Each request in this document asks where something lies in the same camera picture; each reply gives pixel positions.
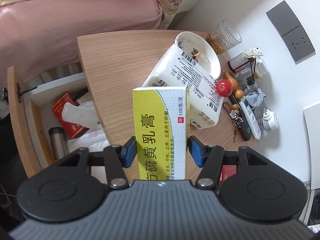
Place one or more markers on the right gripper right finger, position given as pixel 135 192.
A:
pixel 260 191

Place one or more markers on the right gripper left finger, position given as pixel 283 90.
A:
pixel 76 185

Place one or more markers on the yellow white ointment box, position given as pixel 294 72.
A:
pixel 162 125

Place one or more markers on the red cigarette carton in drawer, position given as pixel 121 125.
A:
pixel 64 108

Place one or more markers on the wooden drawer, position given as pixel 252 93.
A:
pixel 32 117

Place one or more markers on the red cigarette box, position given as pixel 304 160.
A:
pixel 227 171

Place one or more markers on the silver thermos bottle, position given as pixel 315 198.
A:
pixel 58 142

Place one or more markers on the white plastic bag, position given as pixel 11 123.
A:
pixel 95 141

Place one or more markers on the white remote control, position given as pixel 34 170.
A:
pixel 251 119

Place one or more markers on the white plug adapter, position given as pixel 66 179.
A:
pixel 269 120

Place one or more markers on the white cabinet door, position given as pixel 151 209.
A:
pixel 311 115

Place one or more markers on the grey crumpled cloth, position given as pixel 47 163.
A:
pixel 254 96

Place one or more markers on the small orange gourd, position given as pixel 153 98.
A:
pixel 239 94

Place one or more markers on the red round ball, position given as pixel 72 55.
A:
pixel 224 88

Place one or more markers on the brown medicine bottle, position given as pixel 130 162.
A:
pixel 237 63

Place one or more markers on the white flower diffuser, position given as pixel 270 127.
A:
pixel 257 64

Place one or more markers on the wooden nightstand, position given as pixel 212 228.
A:
pixel 115 63

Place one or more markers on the white tissue pack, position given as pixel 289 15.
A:
pixel 177 68

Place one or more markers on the white bowl ashtray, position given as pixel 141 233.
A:
pixel 199 49

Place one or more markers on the clear glass cup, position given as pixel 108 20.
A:
pixel 224 37

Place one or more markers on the pink bed sheet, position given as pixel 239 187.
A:
pixel 37 35

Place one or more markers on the grey wall socket panel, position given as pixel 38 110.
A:
pixel 292 32

